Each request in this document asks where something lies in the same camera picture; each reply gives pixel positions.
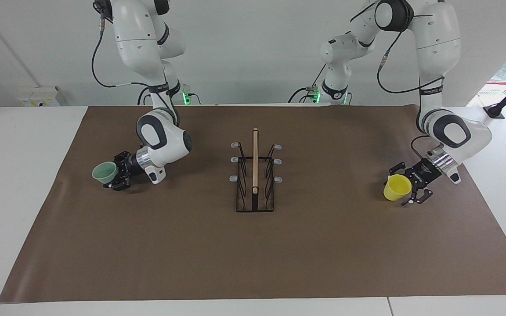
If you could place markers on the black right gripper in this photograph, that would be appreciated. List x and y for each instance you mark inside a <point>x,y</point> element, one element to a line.
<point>130,166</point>

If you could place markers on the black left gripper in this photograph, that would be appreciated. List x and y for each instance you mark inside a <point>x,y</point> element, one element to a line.
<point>424,172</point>

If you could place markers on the yellow plastic cup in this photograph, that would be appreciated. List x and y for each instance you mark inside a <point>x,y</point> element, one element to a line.
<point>397,186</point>

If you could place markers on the pale green plastic cup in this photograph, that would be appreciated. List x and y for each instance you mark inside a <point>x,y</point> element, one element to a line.
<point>105,172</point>

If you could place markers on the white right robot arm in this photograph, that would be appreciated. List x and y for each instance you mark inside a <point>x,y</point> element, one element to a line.
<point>139,35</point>

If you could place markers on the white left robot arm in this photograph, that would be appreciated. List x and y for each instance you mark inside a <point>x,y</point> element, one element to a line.
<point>437,39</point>

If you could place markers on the green lit right base connector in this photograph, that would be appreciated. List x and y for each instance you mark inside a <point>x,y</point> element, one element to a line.
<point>186,97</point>

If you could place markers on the green lit base connector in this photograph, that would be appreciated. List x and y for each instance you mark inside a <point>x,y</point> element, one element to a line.
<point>316,94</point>
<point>186,97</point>

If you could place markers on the brown paper table mat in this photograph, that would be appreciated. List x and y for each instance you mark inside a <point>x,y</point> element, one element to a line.
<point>323,245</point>

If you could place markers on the green lit left base connector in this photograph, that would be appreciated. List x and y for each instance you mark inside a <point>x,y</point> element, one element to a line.
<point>316,94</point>

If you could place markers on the white wall box yellow label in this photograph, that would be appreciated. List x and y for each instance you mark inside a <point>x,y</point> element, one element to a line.
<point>37,96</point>

